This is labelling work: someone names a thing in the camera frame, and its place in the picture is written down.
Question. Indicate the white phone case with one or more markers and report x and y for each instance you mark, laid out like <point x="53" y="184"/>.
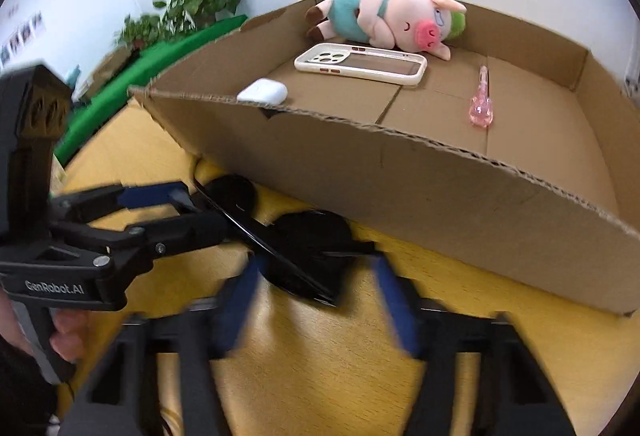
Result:
<point x="320" y="59"/>

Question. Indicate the small pink translucent tool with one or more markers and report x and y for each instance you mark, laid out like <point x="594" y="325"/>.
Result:
<point x="480" y="109"/>

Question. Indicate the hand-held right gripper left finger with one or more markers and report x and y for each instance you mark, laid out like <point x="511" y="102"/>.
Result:
<point x="240" y="311"/>

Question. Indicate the small brown cardboard carton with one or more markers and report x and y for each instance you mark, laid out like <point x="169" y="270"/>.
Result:
<point x="112" y="66"/>

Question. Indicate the person's left hand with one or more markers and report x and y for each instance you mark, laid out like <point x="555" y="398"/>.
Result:
<point x="70" y="336"/>

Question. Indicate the brown cardboard box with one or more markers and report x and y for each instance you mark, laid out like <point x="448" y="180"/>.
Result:
<point x="425" y="196"/>

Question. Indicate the white earbuds case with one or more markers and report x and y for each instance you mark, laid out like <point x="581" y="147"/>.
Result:
<point x="262" y="91"/>

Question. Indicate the pink pig plush toy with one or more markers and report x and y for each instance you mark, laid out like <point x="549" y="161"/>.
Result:
<point x="400" y="16"/>

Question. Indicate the small potted green plant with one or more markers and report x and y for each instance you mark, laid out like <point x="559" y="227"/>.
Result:
<point x="140" y="31"/>

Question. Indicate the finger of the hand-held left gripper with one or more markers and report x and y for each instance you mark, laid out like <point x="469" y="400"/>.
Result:
<point x="150" y="196"/>
<point x="190" y="231"/>

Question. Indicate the row of wall photos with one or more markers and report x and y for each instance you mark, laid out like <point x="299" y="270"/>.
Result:
<point x="22" y="39"/>

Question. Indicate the black sunglasses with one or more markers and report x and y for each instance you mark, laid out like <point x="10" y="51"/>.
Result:
<point x="310" y="236"/>

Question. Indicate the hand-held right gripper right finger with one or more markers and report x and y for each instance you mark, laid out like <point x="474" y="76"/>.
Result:
<point x="397" y="306"/>

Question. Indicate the green covered table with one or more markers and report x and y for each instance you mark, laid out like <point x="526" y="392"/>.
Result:
<point x="150" y="61"/>

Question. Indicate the person's left forearm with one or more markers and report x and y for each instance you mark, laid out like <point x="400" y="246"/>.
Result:
<point x="20" y="391"/>

